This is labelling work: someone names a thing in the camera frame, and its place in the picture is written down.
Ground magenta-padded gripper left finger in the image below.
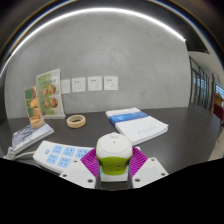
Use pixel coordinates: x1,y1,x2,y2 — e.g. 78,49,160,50
59,148,101,190

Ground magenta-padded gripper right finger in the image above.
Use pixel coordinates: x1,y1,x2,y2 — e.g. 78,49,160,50
127,146,170,189

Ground green and white charger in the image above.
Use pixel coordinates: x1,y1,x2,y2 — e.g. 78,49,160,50
95,132,134,176

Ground white and blue book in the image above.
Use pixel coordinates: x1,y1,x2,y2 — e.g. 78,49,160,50
105,107,169,146

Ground beige tape roll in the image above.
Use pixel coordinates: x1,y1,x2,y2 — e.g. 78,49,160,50
66,114,87,129

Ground grey booklet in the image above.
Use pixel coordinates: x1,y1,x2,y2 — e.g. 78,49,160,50
11,122,55,155

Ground small card on wooden base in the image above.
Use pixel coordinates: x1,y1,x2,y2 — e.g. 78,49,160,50
23,85,46,129

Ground large acrylic brochure stand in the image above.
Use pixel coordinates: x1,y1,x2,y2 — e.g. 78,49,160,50
35,68,67,120

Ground black-framed glass partition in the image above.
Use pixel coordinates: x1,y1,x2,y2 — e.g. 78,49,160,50
188,54,224,124

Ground ceiling light strip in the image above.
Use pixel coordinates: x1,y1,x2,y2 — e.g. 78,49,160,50
0,7,187,79

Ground white power strip cable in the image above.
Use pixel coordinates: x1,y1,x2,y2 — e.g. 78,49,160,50
2,146,36,161

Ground white blank wall plate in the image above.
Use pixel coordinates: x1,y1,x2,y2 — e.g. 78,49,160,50
60,79,72,95

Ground white wall socket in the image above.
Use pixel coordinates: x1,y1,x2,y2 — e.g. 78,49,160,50
71,77,87,93
87,75,103,92
103,75,119,91

